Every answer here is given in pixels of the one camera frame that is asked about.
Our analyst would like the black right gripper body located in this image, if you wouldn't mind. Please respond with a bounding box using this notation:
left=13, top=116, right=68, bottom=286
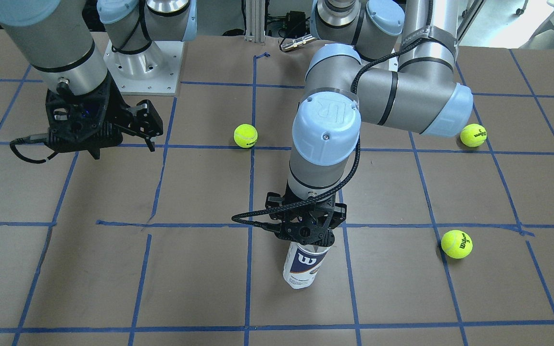
left=45, top=73, right=132, bottom=160

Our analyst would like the clear tennis ball can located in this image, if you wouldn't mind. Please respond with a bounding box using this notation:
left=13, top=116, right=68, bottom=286
left=283, top=242, right=330, bottom=289

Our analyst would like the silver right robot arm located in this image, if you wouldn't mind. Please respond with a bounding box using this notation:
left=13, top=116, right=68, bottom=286
left=0, top=0, right=197, bottom=164

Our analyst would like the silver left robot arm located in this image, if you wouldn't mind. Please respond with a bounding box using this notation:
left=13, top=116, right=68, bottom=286
left=253, top=0, right=473, bottom=246

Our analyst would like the Head tennis ball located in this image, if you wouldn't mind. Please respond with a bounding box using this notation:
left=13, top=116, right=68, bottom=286
left=233, top=124, right=259, bottom=148

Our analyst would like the Wilson tennis ball far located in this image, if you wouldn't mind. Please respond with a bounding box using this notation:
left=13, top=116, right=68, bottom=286
left=441, top=230, right=473, bottom=259

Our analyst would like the wilson tennis ball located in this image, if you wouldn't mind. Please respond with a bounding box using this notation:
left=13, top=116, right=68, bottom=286
left=459, top=124, right=487, bottom=148
left=441, top=230, right=473, bottom=259

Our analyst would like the Wilson tennis ball near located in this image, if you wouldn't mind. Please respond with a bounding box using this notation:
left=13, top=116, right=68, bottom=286
left=459, top=124, right=487, bottom=148

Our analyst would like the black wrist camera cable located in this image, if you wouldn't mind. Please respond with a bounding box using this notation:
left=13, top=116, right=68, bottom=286
left=231, top=139, right=362, bottom=226

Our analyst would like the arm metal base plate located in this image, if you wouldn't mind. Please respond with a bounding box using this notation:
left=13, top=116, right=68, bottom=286
left=104, top=41, right=185, bottom=96

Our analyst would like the aluminium frame post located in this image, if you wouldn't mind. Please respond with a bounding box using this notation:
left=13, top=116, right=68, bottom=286
left=242, top=0, right=266, bottom=45

